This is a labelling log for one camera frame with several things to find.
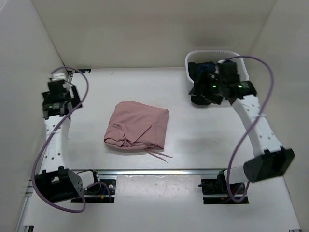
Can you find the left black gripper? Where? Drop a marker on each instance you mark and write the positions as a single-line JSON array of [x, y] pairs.
[[76, 99]]

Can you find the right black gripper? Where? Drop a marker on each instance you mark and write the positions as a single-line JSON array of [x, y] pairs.
[[211, 79]]

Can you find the pink trousers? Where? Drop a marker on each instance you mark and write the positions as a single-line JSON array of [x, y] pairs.
[[134, 126]]

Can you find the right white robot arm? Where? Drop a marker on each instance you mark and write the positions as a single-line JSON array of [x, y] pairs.
[[271, 159]]

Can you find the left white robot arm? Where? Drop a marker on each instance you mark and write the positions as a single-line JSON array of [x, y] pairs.
[[54, 180]]

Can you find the black garment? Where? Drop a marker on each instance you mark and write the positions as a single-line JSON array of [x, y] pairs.
[[196, 99]]

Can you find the dark blue garment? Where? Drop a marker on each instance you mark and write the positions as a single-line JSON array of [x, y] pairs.
[[208, 67]]

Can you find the blue label sticker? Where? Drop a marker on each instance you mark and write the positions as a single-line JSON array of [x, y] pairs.
[[85, 70]]

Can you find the white plastic basket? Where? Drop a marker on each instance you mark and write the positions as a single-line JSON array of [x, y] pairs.
[[200, 56]]

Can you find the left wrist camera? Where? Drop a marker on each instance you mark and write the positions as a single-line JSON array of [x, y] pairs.
[[57, 77]]

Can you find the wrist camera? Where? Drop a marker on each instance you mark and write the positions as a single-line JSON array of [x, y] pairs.
[[228, 72], [57, 77]]

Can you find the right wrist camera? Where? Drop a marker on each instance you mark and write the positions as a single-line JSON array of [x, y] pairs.
[[228, 72]]

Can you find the aluminium front rail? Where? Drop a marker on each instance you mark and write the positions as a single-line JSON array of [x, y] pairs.
[[193, 171]]

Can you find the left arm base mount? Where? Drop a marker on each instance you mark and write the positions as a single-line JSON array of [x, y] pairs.
[[98, 186]]

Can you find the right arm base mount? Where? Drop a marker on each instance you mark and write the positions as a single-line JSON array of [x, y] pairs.
[[213, 193]]

